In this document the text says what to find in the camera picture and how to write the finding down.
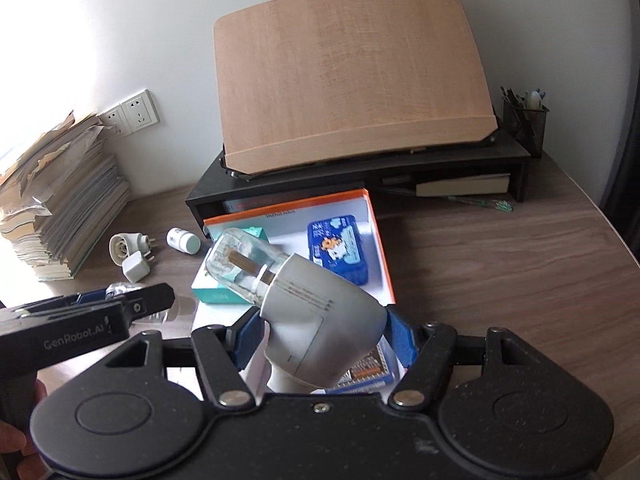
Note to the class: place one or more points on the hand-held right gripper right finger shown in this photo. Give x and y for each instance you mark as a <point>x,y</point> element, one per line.
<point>402,340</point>

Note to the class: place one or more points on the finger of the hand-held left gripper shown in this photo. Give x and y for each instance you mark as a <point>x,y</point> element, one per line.
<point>85,299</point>
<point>150,301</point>

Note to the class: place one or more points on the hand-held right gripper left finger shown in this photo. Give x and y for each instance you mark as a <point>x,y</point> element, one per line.
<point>247,340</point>

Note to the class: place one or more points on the small clear glass bottle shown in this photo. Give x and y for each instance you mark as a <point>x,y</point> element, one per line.
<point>120,288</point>

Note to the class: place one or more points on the white charger adapter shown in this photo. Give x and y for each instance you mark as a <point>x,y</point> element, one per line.
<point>135,267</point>

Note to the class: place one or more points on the red and blue card box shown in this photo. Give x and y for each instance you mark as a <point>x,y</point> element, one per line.
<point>371,371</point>

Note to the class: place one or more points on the white cone-shaped plug-in device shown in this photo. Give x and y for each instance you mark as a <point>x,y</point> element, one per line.
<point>125,247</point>

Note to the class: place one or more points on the green and white bandage box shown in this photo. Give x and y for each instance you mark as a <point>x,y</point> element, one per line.
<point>210,291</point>

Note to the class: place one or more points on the white mosquito heater with bottle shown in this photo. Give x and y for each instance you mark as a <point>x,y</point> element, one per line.
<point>320,320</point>

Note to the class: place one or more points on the blue floss pick box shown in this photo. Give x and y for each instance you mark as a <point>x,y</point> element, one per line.
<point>336,250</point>

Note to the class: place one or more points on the person's left hand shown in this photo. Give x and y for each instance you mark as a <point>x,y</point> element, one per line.
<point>12,450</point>

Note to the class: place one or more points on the white pill bottle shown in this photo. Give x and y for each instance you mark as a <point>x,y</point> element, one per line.
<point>182,240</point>

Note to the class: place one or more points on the stack of papers and booklets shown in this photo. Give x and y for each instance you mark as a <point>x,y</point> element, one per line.
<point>65,210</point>

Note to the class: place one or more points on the green clear pen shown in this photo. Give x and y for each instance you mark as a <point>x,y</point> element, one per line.
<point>495,205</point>

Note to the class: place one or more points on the black desk riser shelf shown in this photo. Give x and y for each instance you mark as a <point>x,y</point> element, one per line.
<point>502,152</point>

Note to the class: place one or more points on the black mesh pen holder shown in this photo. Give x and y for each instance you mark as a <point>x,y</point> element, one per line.
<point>525,130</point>

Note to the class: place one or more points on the wooden reading stand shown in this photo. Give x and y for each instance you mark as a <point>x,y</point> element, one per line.
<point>350,70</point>

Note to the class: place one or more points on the white wall socket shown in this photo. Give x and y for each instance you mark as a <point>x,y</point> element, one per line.
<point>112,121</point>
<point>140,111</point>

